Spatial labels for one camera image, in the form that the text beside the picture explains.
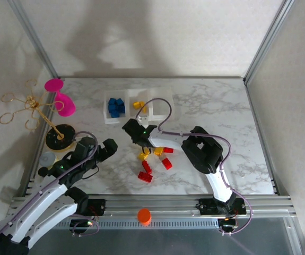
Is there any gold glass rack black base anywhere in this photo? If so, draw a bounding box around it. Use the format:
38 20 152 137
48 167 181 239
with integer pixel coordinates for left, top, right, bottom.
0 78 77 154

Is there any silver tin can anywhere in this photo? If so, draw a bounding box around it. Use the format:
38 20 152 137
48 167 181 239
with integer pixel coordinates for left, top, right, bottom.
39 151 56 167

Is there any pink plastic wine glass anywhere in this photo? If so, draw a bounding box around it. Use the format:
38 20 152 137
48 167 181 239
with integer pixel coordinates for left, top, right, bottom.
44 78 76 117

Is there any orange plastic cylinder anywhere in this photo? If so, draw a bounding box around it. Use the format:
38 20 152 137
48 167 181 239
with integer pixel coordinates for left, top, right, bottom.
137 208 152 226

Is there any aluminium mounting rail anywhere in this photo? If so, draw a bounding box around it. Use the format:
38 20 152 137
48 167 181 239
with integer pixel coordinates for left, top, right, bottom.
8 195 293 221

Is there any grey slotted cable duct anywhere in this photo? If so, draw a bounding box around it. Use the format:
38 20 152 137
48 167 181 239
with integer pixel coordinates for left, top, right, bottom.
56 219 222 231

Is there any aluminium frame post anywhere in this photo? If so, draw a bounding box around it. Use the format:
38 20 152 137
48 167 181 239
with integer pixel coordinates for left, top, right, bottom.
7 0 60 79
243 0 298 85

